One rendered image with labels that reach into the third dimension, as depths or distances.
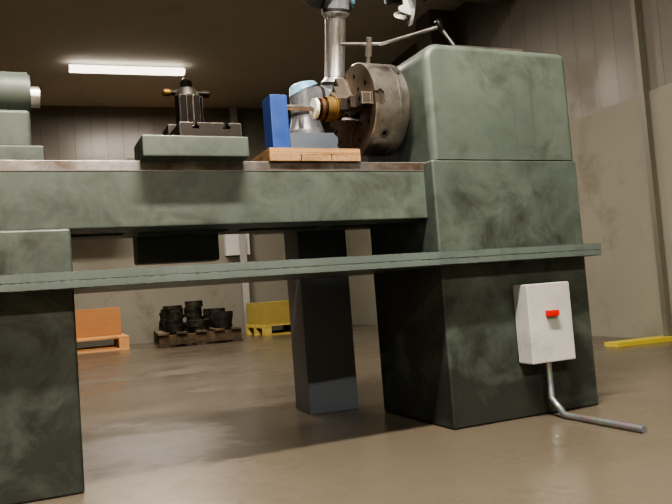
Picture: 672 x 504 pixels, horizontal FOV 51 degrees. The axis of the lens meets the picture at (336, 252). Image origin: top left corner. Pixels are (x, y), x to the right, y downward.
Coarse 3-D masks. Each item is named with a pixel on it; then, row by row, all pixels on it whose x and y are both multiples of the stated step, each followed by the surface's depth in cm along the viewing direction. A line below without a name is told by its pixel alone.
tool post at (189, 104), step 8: (184, 96) 224; (192, 96) 226; (200, 96) 228; (176, 104) 228; (184, 104) 224; (192, 104) 226; (200, 104) 228; (176, 112) 229; (184, 112) 224; (192, 112) 225; (200, 112) 226; (176, 120) 229; (184, 120) 224; (192, 120) 225; (200, 120) 226
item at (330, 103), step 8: (328, 96) 238; (336, 96) 238; (320, 104) 235; (328, 104) 236; (336, 104) 237; (320, 112) 236; (328, 112) 236; (336, 112) 237; (344, 112) 239; (328, 120) 239; (336, 120) 239
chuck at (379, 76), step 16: (368, 64) 238; (352, 80) 245; (368, 80) 234; (384, 80) 233; (384, 96) 231; (352, 112) 249; (368, 112) 235; (384, 112) 232; (368, 128) 236; (384, 128) 234; (368, 144) 237; (384, 144) 239
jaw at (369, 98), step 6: (378, 90) 231; (354, 96) 234; (360, 96) 231; (366, 96) 231; (372, 96) 232; (378, 96) 231; (342, 102) 236; (348, 102) 235; (354, 102) 234; (360, 102) 231; (366, 102) 231; (372, 102) 232; (342, 108) 235; (348, 108) 235; (354, 108) 236; (360, 108) 236
